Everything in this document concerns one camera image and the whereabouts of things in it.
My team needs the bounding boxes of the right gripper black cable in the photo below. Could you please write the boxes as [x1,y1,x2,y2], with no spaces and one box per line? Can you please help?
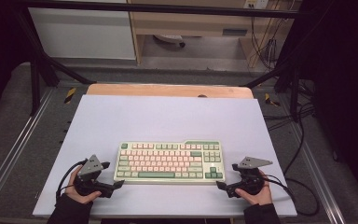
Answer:
[260,174,320,217]

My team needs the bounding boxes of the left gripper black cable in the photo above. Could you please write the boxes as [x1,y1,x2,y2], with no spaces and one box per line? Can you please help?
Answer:
[55,159,90,203]

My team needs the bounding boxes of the office chair base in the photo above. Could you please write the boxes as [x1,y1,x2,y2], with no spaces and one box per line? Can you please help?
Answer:
[153,34,186,49]

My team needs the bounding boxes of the green and cream keyboard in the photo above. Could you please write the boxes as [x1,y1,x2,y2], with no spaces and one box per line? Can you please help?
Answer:
[114,140,227,185]

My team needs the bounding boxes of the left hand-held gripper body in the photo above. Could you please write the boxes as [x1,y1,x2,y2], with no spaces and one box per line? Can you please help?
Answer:
[74,154,107,198]

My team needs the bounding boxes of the yellow black tape strip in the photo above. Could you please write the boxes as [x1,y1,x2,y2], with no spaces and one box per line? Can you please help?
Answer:
[264,92,281,107]
[63,87,76,105]

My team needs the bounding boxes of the white power socket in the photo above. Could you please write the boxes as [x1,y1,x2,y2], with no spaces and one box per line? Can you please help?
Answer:
[242,0,270,10]

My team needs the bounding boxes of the black frame crossbar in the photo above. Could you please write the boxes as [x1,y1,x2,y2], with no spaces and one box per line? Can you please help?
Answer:
[18,0,304,20]

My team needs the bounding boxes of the hanging cable bundle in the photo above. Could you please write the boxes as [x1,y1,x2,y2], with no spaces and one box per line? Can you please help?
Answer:
[249,15,282,70]

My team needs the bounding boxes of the light wooden desk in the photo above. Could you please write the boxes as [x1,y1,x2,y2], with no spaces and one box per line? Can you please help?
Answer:
[127,0,295,69]

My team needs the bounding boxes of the person's right hand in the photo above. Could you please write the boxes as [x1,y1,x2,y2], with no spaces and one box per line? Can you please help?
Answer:
[235,170,274,206]

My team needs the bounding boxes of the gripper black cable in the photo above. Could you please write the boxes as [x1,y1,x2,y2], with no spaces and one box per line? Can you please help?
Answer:
[260,174,320,217]
[55,159,90,203]

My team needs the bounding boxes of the white cabinet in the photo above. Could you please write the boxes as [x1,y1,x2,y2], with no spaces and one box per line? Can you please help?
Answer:
[28,7,137,61]

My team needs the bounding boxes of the person's left hand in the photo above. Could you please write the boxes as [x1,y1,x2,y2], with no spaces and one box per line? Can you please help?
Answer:
[64,169,103,205]

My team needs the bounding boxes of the black metal stand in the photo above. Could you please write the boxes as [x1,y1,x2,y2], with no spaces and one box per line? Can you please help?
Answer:
[244,46,304,123]
[14,8,97,117]

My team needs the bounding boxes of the aluminium floor rail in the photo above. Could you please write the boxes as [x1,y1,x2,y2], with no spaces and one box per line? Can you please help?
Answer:
[287,120,347,224]
[0,88,56,213]

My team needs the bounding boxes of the black floor cables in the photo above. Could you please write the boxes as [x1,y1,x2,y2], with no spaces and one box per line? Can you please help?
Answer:
[263,102,316,175]

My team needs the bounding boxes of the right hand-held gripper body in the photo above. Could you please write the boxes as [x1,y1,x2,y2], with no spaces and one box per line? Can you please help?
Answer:
[238,156,274,197]

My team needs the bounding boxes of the light wooden table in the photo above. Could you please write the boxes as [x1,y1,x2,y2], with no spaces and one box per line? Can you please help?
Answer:
[86,83,255,100]

